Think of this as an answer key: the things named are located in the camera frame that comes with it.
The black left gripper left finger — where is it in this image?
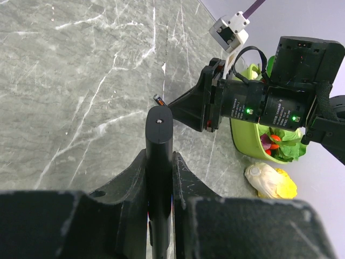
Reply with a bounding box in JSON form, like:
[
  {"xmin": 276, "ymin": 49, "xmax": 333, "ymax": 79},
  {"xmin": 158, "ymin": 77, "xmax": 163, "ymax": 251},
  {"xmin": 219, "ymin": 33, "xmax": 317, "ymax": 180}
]
[{"xmin": 1, "ymin": 151, "xmax": 147, "ymax": 258}]

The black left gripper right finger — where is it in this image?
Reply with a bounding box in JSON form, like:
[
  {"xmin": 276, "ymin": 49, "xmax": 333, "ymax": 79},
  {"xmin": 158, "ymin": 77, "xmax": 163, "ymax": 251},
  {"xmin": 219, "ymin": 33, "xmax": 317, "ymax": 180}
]
[{"xmin": 172, "ymin": 152, "xmax": 336, "ymax": 258}]

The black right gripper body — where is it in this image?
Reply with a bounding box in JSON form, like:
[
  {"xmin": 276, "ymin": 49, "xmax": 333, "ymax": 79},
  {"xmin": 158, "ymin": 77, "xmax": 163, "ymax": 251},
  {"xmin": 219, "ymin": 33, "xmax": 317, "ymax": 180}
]
[{"xmin": 168, "ymin": 58, "xmax": 266, "ymax": 132}]

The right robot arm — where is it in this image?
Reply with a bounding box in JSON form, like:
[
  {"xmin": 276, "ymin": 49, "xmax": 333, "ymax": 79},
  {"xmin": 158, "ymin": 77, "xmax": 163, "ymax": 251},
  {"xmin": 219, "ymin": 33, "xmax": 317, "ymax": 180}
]
[{"xmin": 169, "ymin": 36, "xmax": 344, "ymax": 162}]

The AAA battery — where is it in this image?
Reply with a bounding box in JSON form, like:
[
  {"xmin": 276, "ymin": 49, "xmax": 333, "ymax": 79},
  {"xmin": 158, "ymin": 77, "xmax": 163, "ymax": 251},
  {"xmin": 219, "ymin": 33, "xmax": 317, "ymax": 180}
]
[{"xmin": 153, "ymin": 94, "xmax": 167, "ymax": 106}]

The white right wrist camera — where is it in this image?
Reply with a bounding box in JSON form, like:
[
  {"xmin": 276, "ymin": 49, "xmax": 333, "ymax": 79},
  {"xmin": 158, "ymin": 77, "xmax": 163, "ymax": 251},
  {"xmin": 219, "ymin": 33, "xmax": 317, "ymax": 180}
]
[{"xmin": 209, "ymin": 11, "xmax": 250, "ymax": 79}]

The green leafy lettuce toy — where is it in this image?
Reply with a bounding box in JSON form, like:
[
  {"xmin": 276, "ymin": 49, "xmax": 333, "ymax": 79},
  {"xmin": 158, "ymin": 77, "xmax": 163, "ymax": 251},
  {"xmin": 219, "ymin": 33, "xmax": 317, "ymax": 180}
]
[{"xmin": 270, "ymin": 128, "xmax": 307, "ymax": 162}]

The green vegetable basket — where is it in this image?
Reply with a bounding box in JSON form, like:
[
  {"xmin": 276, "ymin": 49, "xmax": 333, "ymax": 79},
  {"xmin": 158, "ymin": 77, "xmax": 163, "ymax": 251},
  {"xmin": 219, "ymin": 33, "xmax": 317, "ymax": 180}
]
[{"xmin": 230, "ymin": 56, "xmax": 291, "ymax": 165}]

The black remote control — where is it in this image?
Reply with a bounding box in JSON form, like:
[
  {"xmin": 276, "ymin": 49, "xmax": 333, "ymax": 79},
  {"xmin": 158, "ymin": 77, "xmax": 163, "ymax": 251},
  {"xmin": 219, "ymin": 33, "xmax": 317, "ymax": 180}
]
[{"xmin": 145, "ymin": 106, "xmax": 173, "ymax": 258}]

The purple onion toy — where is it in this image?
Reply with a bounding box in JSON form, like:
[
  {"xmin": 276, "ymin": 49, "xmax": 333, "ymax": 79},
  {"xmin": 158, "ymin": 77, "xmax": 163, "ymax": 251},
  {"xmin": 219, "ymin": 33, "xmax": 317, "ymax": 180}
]
[{"xmin": 260, "ymin": 134, "xmax": 272, "ymax": 150}]

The yellow cabbage toy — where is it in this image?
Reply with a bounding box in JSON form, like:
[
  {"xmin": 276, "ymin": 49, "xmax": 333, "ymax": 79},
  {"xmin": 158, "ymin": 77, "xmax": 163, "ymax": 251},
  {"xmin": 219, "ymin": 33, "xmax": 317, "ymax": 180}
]
[{"xmin": 244, "ymin": 162, "xmax": 298, "ymax": 199}]

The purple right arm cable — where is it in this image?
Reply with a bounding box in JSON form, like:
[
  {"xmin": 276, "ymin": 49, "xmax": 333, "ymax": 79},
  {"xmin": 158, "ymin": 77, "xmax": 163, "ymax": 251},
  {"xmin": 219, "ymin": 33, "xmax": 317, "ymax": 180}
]
[{"xmin": 242, "ymin": 0, "xmax": 267, "ymax": 18}]

